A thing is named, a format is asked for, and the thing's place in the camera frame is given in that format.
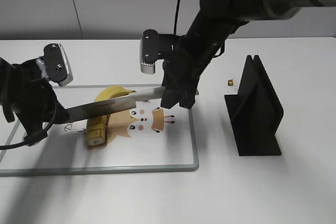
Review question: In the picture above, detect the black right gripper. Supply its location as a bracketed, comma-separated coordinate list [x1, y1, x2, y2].
[161, 35, 210, 109]

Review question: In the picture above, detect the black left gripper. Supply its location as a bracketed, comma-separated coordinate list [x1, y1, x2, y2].
[1, 58, 69, 140]

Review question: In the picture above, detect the white-handled kitchen knife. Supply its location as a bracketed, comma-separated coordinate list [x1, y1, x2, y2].
[59, 87, 165, 124]

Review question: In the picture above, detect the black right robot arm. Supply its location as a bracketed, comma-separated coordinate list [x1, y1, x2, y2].
[161, 0, 335, 109]

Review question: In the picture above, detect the yellow banana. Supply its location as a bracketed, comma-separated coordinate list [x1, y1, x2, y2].
[86, 86, 135, 149]

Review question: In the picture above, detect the white grey-rimmed cutting board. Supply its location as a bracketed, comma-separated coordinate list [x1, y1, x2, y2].
[1, 100, 199, 177]

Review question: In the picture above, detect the small brass nut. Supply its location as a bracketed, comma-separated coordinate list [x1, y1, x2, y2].
[227, 79, 234, 87]

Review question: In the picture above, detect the black knife stand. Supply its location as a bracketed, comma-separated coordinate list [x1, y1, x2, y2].
[224, 55, 283, 156]

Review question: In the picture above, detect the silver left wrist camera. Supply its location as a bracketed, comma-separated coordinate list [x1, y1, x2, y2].
[36, 43, 73, 87]

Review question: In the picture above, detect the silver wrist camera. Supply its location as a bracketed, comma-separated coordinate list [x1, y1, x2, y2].
[36, 43, 73, 87]
[140, 29, 179, 74]

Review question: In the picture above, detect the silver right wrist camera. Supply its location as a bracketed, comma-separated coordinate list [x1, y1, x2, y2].
[140, 29, 179, 74]

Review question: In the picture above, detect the black left camera cable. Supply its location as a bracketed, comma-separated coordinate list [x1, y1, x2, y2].
[0, 100, 58, 151]

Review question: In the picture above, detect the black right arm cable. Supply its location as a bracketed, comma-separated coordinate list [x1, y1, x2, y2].
[172, 0, 186, 36]

